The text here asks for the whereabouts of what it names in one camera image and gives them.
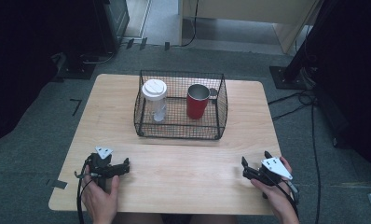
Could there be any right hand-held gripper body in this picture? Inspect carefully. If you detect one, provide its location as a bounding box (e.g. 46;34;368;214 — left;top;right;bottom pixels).
242;156;294;188

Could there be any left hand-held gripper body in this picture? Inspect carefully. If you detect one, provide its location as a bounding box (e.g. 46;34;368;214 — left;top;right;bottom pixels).
88;146;124;189

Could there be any person's right hand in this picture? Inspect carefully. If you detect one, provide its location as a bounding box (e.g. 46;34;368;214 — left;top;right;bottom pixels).
251;156;300;224

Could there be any person's left hand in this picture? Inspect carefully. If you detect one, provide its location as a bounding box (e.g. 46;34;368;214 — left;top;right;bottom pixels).
80;164;120;224

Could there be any clear bottle with white lid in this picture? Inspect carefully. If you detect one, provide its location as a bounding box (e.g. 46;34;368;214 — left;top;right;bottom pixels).
141;78;169;123

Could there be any red metal cup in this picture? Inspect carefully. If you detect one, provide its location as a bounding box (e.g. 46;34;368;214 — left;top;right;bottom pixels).
185;83;211;120

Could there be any black slanted stand column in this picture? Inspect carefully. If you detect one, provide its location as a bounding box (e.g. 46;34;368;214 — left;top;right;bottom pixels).
282;0;355;82

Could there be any black cabinet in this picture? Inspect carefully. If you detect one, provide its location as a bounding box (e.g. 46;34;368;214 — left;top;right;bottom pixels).
92;0;131;54

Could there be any beige wooden cabinet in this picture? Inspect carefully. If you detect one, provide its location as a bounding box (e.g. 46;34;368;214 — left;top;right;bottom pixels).
178;0;326;54

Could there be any left hand-held gripper black cable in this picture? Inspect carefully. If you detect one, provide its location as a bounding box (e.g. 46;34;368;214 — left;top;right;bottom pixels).
76;155;94;224

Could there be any hand-held gripper black cable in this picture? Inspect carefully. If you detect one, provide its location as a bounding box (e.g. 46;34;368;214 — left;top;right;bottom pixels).
267;174;300;218
76;155;94;224

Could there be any right hand-held gripper black cable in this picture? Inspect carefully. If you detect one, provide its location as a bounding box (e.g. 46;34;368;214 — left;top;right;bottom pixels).
267;174;300;218

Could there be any black floor cable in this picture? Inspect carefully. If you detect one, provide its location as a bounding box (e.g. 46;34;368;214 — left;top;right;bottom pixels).
267;89;322;224

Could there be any black wire mesh basket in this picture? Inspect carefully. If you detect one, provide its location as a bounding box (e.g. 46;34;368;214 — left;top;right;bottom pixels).
133;69;229;141

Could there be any black stand base plate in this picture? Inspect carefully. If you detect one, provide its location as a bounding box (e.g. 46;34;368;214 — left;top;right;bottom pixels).
51;51;97;81
268;65;313;91

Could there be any thin black hanging cable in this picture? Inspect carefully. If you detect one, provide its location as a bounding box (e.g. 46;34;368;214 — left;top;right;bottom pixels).
180;0;200;49

